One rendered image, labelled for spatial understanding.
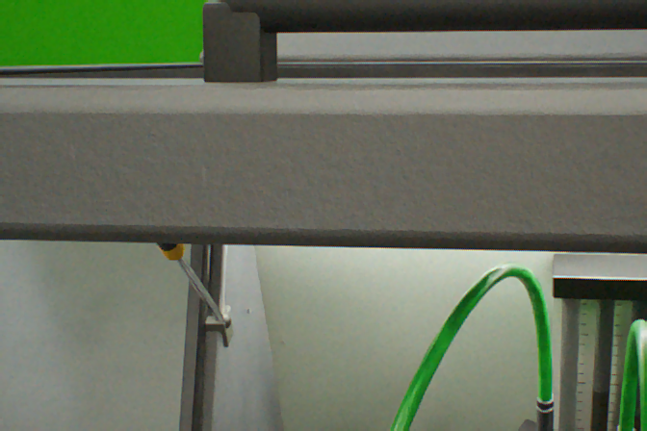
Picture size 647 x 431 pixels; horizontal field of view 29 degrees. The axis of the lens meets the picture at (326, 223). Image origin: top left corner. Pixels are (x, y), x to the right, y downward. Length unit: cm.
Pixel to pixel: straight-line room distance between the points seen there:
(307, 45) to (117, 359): 201
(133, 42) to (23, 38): 38
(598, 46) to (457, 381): 43
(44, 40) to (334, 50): 289
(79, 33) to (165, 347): 124
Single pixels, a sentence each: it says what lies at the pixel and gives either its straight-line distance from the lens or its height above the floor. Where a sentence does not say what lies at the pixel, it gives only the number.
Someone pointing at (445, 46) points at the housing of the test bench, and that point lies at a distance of 124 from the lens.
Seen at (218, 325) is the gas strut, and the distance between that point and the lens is 121.
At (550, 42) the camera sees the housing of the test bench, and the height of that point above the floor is 150.
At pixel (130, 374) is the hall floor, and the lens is 314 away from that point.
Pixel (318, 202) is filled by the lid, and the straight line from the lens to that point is 28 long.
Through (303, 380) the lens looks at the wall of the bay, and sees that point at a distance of 147.
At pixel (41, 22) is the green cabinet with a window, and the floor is 33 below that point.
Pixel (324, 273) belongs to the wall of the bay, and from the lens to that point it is 135.
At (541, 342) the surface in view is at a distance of 126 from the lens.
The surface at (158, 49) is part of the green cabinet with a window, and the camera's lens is 393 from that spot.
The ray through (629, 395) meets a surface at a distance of 126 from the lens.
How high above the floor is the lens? 211
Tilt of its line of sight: 37 degrees down
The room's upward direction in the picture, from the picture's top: 6 degrees counter-clockwise
